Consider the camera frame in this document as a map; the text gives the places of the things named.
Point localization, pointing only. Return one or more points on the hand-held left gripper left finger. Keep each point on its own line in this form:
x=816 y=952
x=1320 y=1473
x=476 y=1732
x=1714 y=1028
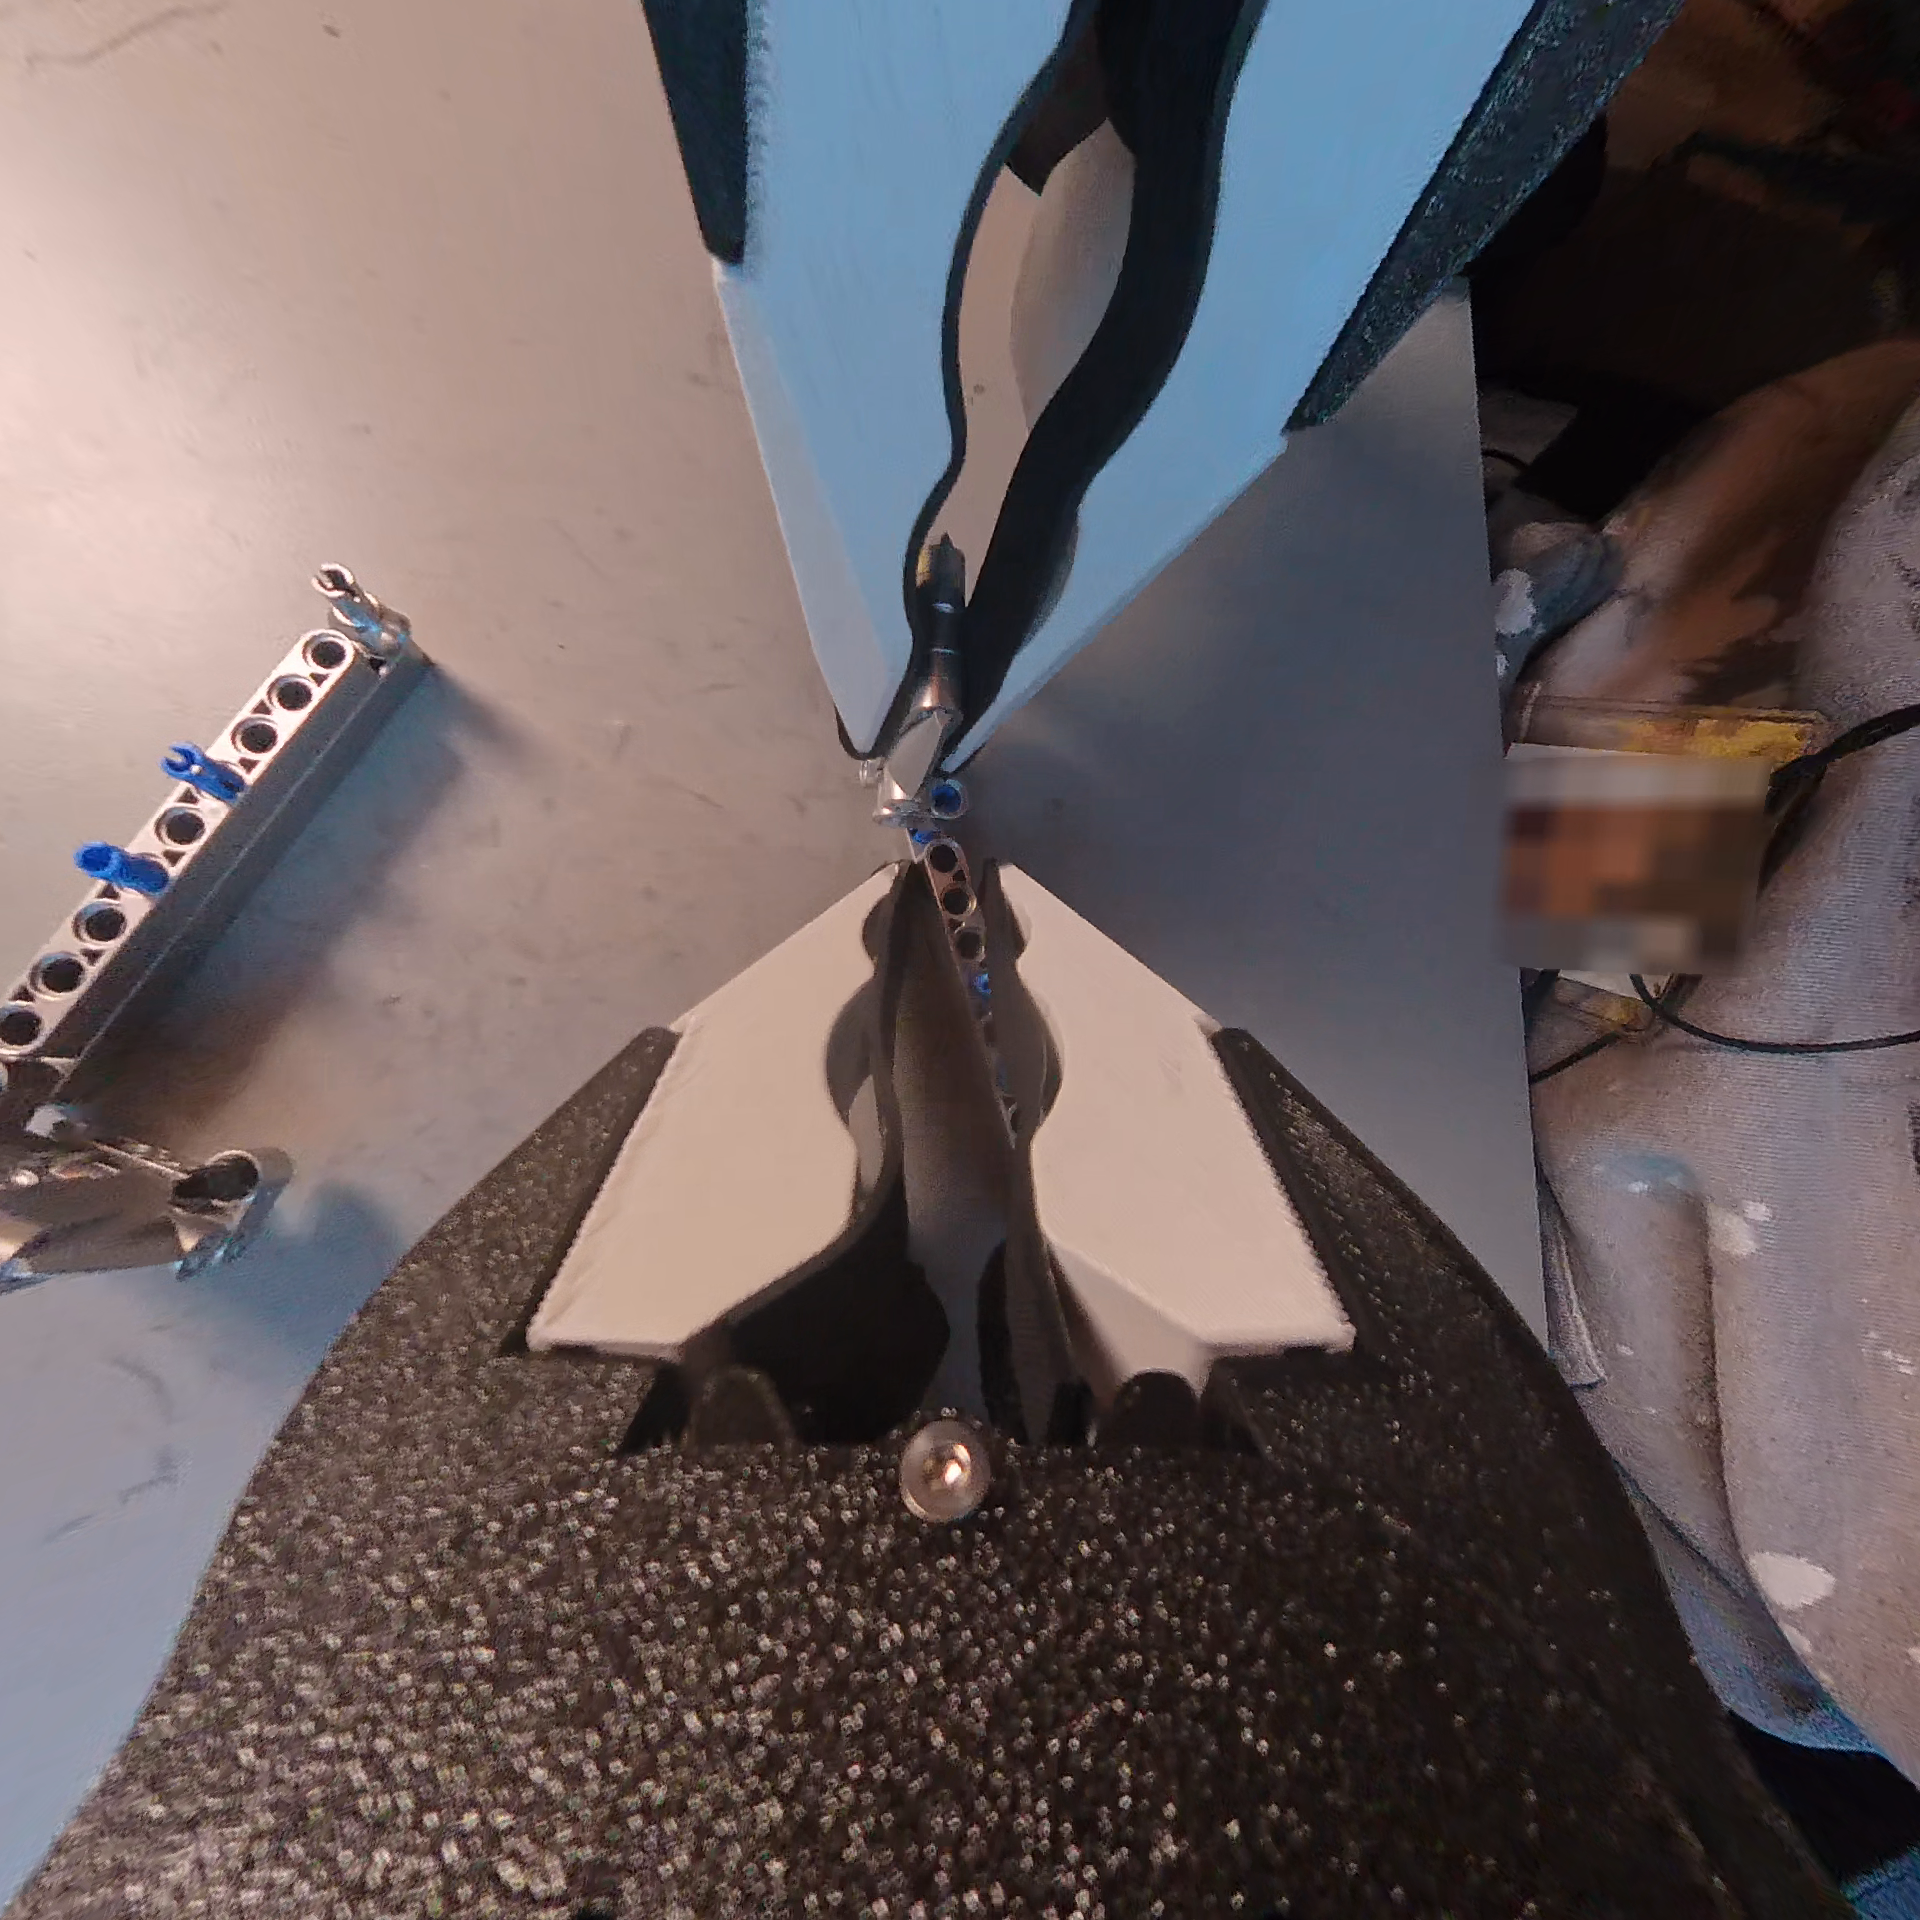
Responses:
x=705 y=1185

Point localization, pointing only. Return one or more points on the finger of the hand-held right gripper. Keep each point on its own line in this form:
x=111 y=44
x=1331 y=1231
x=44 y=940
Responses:
x=1348 y=224
x=855 y=301

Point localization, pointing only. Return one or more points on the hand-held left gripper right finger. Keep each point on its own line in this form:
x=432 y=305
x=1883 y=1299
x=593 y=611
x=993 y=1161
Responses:
x=1184 y=1185

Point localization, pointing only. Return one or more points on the grey holed beam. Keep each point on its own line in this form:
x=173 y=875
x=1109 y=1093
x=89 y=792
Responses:
x=941 y=796

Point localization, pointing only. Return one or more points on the long grey beam panel assembly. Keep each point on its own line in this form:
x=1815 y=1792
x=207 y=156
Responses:
x=269 y=796

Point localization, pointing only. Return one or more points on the grey desk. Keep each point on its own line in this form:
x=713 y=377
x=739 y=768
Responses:
x=450 y=376

